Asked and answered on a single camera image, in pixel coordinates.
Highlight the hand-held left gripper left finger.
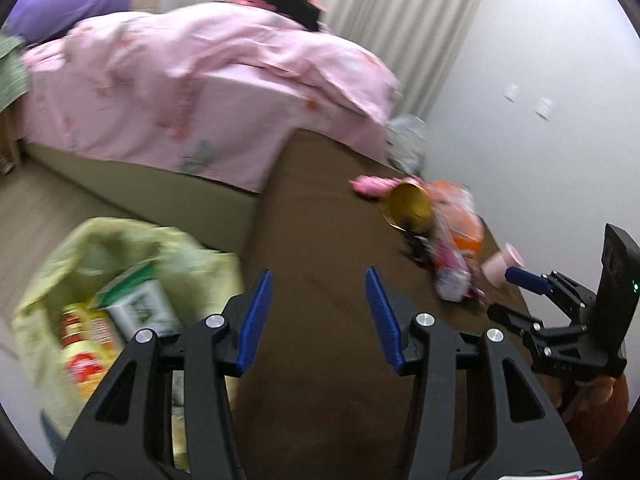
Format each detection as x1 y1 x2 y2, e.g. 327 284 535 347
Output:
52 268 274 480

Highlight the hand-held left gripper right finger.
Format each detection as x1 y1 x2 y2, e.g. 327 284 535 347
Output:
365 266 583 480

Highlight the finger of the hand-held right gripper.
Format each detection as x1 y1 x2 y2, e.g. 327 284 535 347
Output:
487 302 576 361
505 267 598 328

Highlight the orange snack packet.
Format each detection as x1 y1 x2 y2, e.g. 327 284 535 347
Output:
425 180 486 261

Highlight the pink snack packet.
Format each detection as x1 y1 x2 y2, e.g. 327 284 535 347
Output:
432 232 476 286

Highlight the green white snack packet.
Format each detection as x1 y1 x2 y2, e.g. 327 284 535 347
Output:
97 260 183 341

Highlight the yellow red snack packet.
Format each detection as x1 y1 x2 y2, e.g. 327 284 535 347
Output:
57 302 126 401

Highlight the yellow trash bag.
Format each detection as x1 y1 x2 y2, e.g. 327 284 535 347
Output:
10 217 246 441

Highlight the person's right hand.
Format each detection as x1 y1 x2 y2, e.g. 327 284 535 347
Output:
580 374 618 408

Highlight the pink cylindrical cup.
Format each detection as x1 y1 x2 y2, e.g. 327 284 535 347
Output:
482 242 526 288

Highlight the pink toy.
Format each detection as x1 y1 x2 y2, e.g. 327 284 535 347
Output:
350 175 401 198

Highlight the bed with pink duvet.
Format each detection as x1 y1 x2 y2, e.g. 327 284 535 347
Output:
20 0 261 256

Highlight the clear plastic bag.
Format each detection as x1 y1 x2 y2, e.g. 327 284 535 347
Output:
385 114 428 171

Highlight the pink floral bed sheet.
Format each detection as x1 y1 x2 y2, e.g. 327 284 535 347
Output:
22 35 396 193

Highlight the pink floral duvet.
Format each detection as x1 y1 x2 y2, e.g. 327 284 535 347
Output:
65 0 403 126

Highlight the light wooden nightstand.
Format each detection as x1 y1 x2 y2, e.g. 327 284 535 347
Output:
0 95 23 176

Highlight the striped white curtain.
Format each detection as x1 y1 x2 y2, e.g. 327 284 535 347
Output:
175 0 496 121

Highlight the black and pink garment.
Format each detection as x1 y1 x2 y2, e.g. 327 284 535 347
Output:
235 0 326 31

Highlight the green checked cloth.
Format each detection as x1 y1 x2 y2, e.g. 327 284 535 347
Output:
0 32 31 111

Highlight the purple pillow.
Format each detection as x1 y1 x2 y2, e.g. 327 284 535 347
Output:
2 0 133 48

